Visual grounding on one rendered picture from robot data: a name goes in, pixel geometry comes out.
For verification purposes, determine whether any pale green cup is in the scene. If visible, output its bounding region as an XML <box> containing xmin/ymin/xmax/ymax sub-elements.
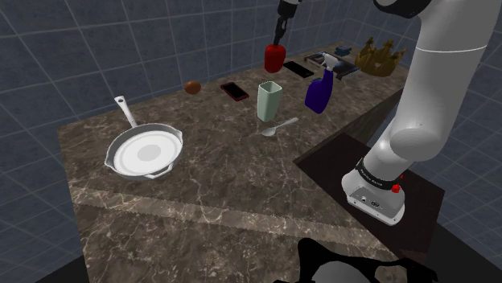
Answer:
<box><xmin>257</xmin><ymin>80</ymin><xmax>283</xmax><ymax>123</ymax></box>

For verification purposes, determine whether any dark book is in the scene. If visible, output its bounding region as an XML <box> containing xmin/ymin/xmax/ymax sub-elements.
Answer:
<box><xmin>304</xmin><ymin>51</ymin><xmax>361</xmax><ymax>81</ymax></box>

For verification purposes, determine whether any black and grey curved object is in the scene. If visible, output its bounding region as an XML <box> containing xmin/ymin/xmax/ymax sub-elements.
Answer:
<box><xmin>273</xmin><ymin>237</ymin><xmax>439</xmax><ymax>283</ymax></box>

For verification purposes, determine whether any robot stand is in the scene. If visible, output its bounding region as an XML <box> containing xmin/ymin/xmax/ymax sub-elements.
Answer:
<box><xmin>293</xmin><ymin>132</ymin><xmax>446</xmax><ymax>265</ymax></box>

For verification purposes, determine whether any silver spoon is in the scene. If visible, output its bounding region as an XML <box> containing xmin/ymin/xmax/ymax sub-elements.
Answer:
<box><xmin>261</xmin><ymin>117</ymin><xmax>300</xmax><ymax>137</ymax></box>

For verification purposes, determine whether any white frying pan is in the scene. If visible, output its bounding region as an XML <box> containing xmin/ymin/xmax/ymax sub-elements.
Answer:
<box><xmin>104</xmin><ymin>95</ymin><xmax>184</xmax><ymax>181</ymax></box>

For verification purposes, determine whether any brown round ball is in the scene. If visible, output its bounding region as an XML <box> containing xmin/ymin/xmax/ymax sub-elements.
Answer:
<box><xmin>183</xmin><ymin>80</ymin><xmax>202</xmax><ymax>96</ymax></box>

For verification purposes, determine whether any gold crown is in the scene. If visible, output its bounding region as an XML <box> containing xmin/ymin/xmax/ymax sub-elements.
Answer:
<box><xmin>354</xmin><ymin>37</ymin><xmax>408</xmax><ymax>78</ymax></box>

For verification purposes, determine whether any red-framed phone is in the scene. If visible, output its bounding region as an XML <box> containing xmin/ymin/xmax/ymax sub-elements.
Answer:
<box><xmin>220</xmin><ymin>81</ymin><xmax>250</xmax><ymax>102</ymax></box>

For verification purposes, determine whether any blue spray bottle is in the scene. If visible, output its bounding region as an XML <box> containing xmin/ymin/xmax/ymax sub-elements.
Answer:
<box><xmin>304</xmin><ymin>52</ymin><xmax>339</xmax><ymax>115</ymax></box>

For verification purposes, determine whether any red bell pepper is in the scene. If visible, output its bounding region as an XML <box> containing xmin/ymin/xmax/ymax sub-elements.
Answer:
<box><xmin>263</xmin><ymin>43</ymin><xmax>287</xmax><ymax>75</ymax></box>

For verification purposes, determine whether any black phone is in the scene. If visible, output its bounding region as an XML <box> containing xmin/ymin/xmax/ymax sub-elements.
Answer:
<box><xmin>282</xmin><ymin>60</ymin><xmax>315</xmax><ymax>79</ymax></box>

